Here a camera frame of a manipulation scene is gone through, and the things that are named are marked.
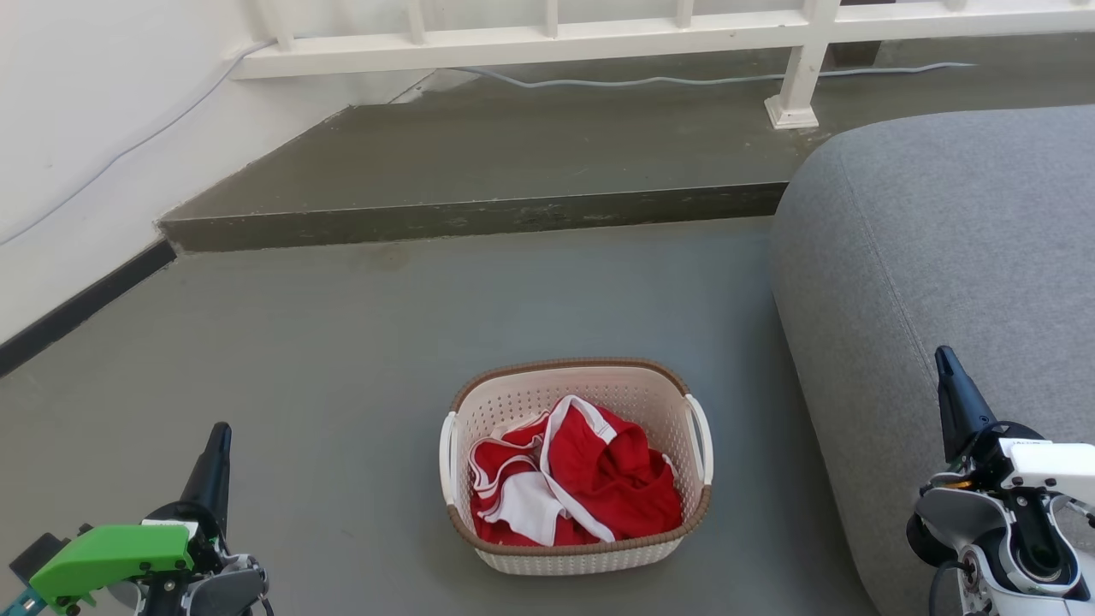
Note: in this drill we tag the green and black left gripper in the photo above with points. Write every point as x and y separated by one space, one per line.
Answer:
111 552

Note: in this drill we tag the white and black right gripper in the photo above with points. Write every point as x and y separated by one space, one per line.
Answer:
1052 470

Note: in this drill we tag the cream perforated plastic laundry basket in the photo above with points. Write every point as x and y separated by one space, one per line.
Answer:
590 560

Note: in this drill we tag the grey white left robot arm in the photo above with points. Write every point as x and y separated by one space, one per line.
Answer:
224 590

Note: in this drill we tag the grey fabric sofa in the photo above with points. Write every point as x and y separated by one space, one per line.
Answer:
941 257

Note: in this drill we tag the red garment with white trim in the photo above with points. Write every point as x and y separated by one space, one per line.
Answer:
616 479

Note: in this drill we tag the white wooden railing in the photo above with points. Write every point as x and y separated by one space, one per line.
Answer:
530 43

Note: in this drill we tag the black wall baseboard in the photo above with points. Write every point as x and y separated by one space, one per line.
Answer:
85 304

